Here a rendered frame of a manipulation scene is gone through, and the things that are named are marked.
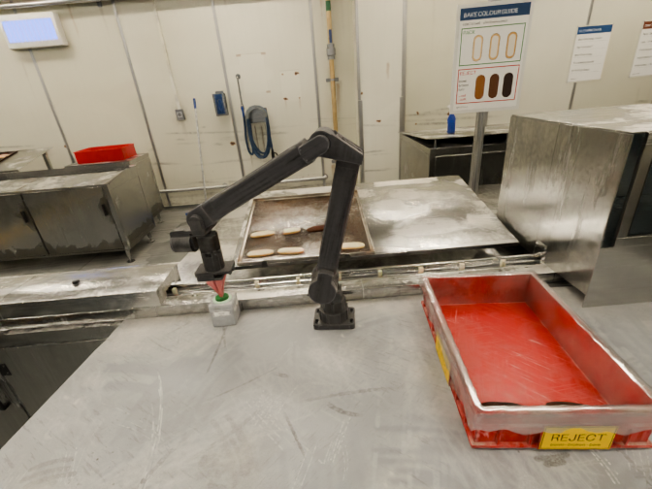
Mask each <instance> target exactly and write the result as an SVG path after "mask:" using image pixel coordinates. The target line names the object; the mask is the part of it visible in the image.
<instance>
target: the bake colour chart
mask: <svg viewBox="0 0 652 489"><path fill-rule="evenodd" d="M535 1H536V0H503V1H493V2H483V3H473V4H464V5H457V15H456V28H455V41H454V54H453V68H452V82H451V95H450V109H449V114H465V113H478V112H491V111H504V110H517V109H519V103H520V96H521V90H522V83H523V77H524V71H525V64H526V58H527V51H528V45H529V39H530V32H531V26H532V19H533V13H534V6H535Z"/></svg>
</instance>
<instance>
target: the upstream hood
mask: <svg viewBox="0 0 652 489"><path fill-rule="evenodd" d="M178 281H181V279H180V276H179V270H178V265H177V264H167V265H156V266H144V267H133V268H122V269H110V270H100V271H88V272H76V273H66V274H54V275H42V276H31V277H8V278H0V319H10V318H22V317H32V316H44V315H55V314H66V313H78V312H89V311H100V310H122V309H133V308H144V307H156V306H161V305H162V303H163V302H164V300H165V299H166V297H167V296H168V295H167V292H166V291H167V289H168V288H169V286H170V285H171V284H172V282H174V283H175V284H176V283H177V282H178Z"/></svg>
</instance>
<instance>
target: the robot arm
mask: <svg viewBox="0 0 652 489"><path fill-rule="evenodd" d="M363 152H364V150H363V149H362V148H360V147H359V146H357V145H355V144H354V143H353V142H351V141H350V140H349V139H348V138H346V137H345V136H343V135H342V134H340V133H339V132H337V131H336V130H332V129H331V128H329V127H320V128H318V129H317V130H316V131H315V132H314V133H313V134H311V136H310V138H309V139H306V138H304V139H303V140H301V141H299V142H298V143H296V144H295V145H293V146H292V147H290V148H288V149H287V150H285V151H284V152H282V153H280V154H279V155H277V156H276V157H274V158H273V159H271V160H269V161H268V162H266V163H265V164H263V165H262V166H260V167H258V168H257V169H255V170H254V171H252V172H251V173H249V174H248V175H246V176H244V177H243V178H241V179H239V180H238V181H236V182H234V183H233V184H231V185H230V186H228V187H227V188H225V189H223V190H221V191H220V192H219V193H217V194H215V195H214V196H212V197H211V198H209V199H208V200H206V201H205V202H203V203H202V204H200V205H199V206H197V207H196V208H195V209H193V210H192V211H191V212H189V213H188V214H187V216H186V222H187V224H188V226H179V227H177V228H176V229H174V230H173V231H172V232H170V247H171V249H172V251H173V252H196V251H197V250H198V249H200V253H201V257H202V261H203V263H201V264H200V265H199V267H198V268H197V270H196V272H195V273H194V275H195V277H196V278H197V281H198V282H200V281H205V282H206V283H207V284H208V285H209V286H210V287H211V288H212V289H213V290H215V292H216V293H217V294H218V295H219V297H223V295H224V282H225V279H226V275H227V274H229V276H230V275H231V274H232V271H235V261H234V260H231V261H224V259H223V255H222V250H221V246H220V242H219V237H218V234H217V231H216V230H212V228H213V227H214V226H215V225H216V224H217V222H216V221H217V220H219V219H220V218H222V217H224V216H225V215H227V214H228V213H229V212H232V211H233V210H235V209H236V208H238V207H240V206H241V205H243V204H245V203H246V202H248V201H250V200H251V199H253V198H254V197H256V196H258V195H259V194H261V193H263V192H264V191H266V190H268V189H269V188H271V187H273V186H274V185H276V184H278V183H279V182H281V181H283V180H284V179H286V178H288V177H290V176H291V175H293V174H295V173H296V172H298V171H300V170H301V169H303V168H305V167H307V166H308V165H310V164H311V163H313V162H314V161H315V160H316V158H317V157H324V158H329V159H334V160H337V161H336V167H335V173H334V178H333V183H332V188H331V194H330V199H329V205H328V210H327V213H326V220H325V225H324V230H323V236H322V241H321V246H320V250H319V256H318V261H317V265H316V266H315V268H314V269H313V271H312V274H311V280H310V286H309V290H308V296H310V298H311V299H312V300H313V301H314V302H316V303H317V304H320V308H317V309H315V313H314V320H313V329H314V330H345V329H354V328H355V308H354V307H349V306H348V303H347V302H346V301H345V296H344V295H343V293H342V284H341V283H339V271H338V266H339V261H340V256H341V251H342V243H343V239H344V234H345V229H346V225H347V221H348V217H349V212H350V207H351V203H352V198H353V194H354V189H355V185H356V181H357V177H358V172H359V168H360V165H362V161H363Z"/></svg>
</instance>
